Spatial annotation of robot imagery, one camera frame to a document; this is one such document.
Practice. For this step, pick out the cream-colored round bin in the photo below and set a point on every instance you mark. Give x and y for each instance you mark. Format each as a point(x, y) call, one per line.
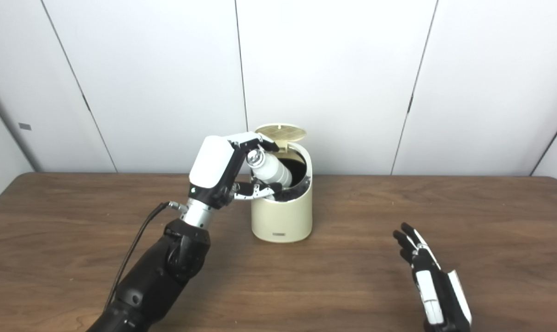
point(283, 219)

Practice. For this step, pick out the small white plastic bottle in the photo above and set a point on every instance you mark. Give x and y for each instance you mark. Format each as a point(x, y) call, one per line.
point(273, 169)

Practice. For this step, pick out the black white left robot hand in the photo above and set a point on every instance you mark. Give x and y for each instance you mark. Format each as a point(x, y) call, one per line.
point(209, 161)

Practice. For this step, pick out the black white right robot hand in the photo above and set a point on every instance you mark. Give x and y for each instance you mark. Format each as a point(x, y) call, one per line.
point(428, 288)

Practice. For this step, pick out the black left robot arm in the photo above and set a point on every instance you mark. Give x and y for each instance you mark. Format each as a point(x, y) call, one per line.
point(158, 276)

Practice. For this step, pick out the cream round bin lid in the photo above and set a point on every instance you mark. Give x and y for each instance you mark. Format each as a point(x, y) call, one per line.
point(282, 131)

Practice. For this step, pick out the black bin liner bag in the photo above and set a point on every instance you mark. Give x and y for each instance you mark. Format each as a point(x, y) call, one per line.
point(296, 191)

